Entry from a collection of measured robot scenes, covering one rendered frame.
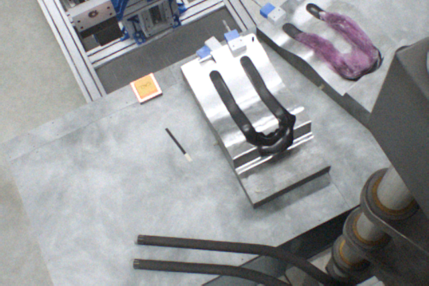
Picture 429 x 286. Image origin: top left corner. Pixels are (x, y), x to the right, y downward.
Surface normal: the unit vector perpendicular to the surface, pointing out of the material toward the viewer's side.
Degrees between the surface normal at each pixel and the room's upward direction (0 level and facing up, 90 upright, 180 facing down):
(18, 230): 0
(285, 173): 0
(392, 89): 90
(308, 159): 0
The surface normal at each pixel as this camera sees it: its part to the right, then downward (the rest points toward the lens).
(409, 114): -0.89, 0.43
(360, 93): -0.07, -0.38
